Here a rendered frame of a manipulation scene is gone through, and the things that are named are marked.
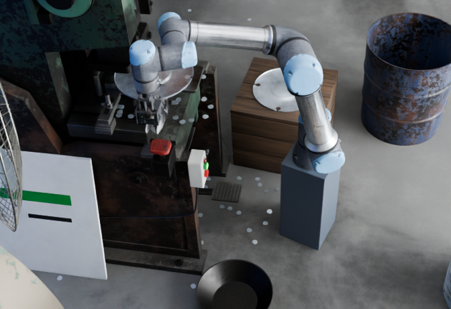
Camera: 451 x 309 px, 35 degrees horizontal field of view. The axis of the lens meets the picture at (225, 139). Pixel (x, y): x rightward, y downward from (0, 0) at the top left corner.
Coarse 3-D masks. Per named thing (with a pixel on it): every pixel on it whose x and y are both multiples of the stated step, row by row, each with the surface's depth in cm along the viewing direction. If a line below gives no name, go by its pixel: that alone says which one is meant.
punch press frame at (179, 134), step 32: (0, 0) 221; (96, 0) 214; (128, 0) 220; (0, 32) 231; (32, 32) 229; (64, 32) 226; (96, 32) 224; (128, 32) 223; (0, 64) 242; (32, 64) 239; (64, 64) 277; (32, 96) 250; (64, 96) 254; (192, 96) 274; (64, 128) 259
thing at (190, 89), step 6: (198, 66) 261; (198, 72) 258; (192, 78) 256; (198, 78) 256; (192, 84) 254; (198, 84) 254; (186, 90) 252; (192, 90) 252; (168, 102) 262; (168, 108) 264
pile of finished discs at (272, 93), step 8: (272, 72) 322; (280, 72) 322; (256, 80) 319; (264, 80) 319; (272, 80) 319; (280, 80) 318; (256, 88) 315; (264, 88) 315; (272, 88) 314; (280, 88) 314; (256, 96) 312; (264, 96) 311; (272, 96) 311; (280, 96) 310; (288, 96) 310; (264, 104) 308; (272, 104) 307; (280, 104) 307; (288, 104) 307; (296, 104) 307
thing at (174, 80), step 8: (160, 72) 258; (168, 72) 258; (176, 72) 259; (184, 72) 258; (192, 72) 258; (120, 80) 257; (128, 80) 257; (160, 80) 255; (168, 80) 256; (176, 80) 255; (184, 80) 255; (120, 88) 254; (128, 88) 254; (168, 88) 253; (176, 88) 252; (184, 88) 252; (128, 96) 250; (136, 96) 250; (160, 96) 250; (168, 96) 249
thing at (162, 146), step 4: (152, 140) 237; (156, 140) 237; (160, 140) 237; (164, 140) 237; (168, 140) 237; (152, 144) 236; (156, 144) 236; (160, 144) 236; (164, 144) 236; (168, 144) 236; (152, 148) 235; (156, 148) 235; (160, 148) 235; (164, 148) 235; (168, 148) 235; (152, 152) 235; (156, 152) 234; (160, 152) 234; (164, 152) 234; (168, 152) 235
